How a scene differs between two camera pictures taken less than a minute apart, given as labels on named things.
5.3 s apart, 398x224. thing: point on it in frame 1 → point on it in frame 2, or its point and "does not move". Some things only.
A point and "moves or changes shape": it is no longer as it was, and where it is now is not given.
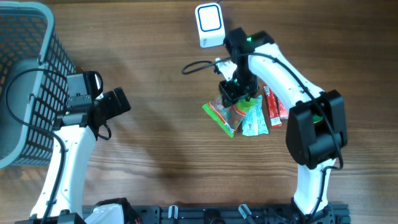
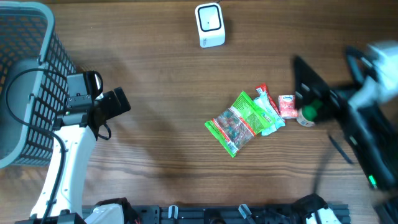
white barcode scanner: x=210 y=23 does not move
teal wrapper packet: x=254 y=123 → x=264 y=101
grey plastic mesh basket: x=33 y=67 does not move
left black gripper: x=111 y=98 does not move
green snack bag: x=228 y=118 moves or changes shape
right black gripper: x=229 y=93 → x=310 y=89
